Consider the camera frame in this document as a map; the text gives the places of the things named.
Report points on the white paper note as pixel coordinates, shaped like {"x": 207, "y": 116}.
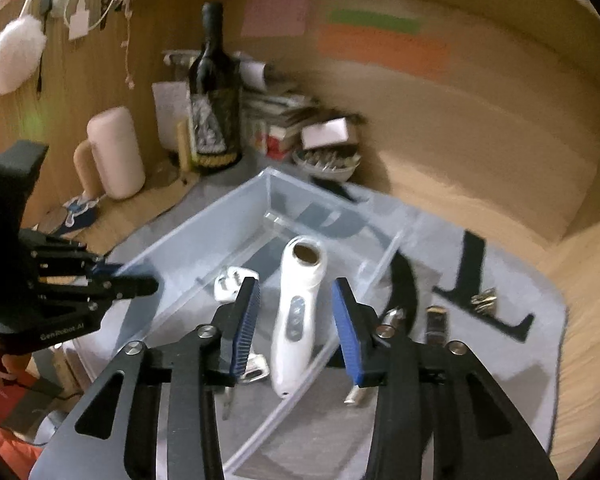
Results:
{"x": 170, "y": 110}

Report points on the clear plastic storage box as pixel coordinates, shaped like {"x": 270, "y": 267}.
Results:
{"x": 205, "y": 240}

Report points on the beige tube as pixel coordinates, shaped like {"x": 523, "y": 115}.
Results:
{"x": 184, "y": 145}

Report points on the white card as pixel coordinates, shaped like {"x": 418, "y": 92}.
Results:
{"x": 325, "y": 132}

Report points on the orange sticky note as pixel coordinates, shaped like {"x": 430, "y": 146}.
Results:
{"x": 380, "y": 52}

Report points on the rolled white paper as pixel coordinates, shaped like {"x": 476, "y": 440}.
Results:
{"x": 252, "y": 72}

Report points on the dark wine bottle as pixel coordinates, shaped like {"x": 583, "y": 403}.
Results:
{"x": 212, "y": 110}

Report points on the stack of books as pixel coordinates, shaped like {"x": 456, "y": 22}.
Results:
{"x": 280, "y": 135}

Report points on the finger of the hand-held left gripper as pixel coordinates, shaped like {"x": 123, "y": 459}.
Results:
{"x": 107, "y": 270}
{"x": 137, "y": 287}

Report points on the green sticky note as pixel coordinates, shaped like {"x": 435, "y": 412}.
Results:
{"x": 375, "y": 21}

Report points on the grey printed mat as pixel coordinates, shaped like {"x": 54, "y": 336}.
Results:
{"x": 480, "y": 385}

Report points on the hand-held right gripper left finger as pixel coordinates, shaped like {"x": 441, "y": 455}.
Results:
{"x": 245, "y": 330}

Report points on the white hanging tag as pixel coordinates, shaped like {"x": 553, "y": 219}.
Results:
{"x": 80, "y": 25}

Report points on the white handheld massager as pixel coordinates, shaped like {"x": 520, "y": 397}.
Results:
{"x": 295, "y": 310}

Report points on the small metal clip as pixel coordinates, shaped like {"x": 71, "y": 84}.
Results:
{"x": 484, "y": 299}

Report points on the red cloth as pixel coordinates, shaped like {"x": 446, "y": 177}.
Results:
{"x": 0, "y": 445}

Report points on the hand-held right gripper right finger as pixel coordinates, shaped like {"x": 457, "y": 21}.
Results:
{"x": 350, "y": 340}

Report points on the white bowl of trinkets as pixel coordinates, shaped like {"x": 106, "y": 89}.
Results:
{"x": 330, "y": 170}

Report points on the small white clip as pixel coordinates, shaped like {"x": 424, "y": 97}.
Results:
{"x": 227, "y": 282}

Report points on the pink sticky note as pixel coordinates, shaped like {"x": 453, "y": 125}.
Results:
{"x": 275, "y": 15}

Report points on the black and gold lighter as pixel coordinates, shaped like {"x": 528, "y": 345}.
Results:
{"x": 436, "y": 322}

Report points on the white fluffy pompom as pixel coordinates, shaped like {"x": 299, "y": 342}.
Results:
{"x": 15, "y": 55}

